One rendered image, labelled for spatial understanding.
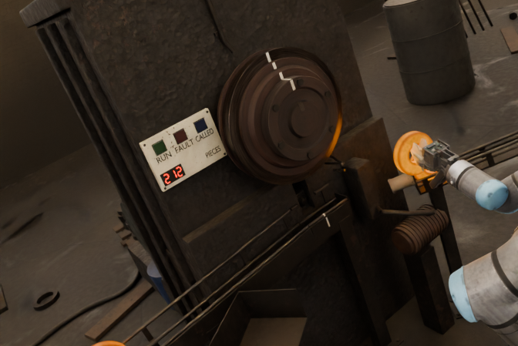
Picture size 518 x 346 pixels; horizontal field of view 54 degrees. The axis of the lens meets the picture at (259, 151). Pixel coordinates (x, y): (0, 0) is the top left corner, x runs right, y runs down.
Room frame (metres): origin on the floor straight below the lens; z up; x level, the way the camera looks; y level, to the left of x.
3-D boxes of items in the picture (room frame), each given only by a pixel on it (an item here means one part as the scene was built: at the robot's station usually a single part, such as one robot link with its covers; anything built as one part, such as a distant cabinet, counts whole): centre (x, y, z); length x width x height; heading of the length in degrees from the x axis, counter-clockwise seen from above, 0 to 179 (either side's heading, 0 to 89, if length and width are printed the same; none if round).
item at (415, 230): (1.72, -0.48, 0.27); 0.22 x 0.13 x 0.53; 116
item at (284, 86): (1.61, -0.17, 1.11); 0.28 x 0.06 x 0.28; 116
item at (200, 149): (1.64, 0.23, 1.15); 0.26 x 0.02 x 0.18; 116
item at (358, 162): (1.81, -0.33, 0.68); 0.11 x 0.08 x 0.24; 26
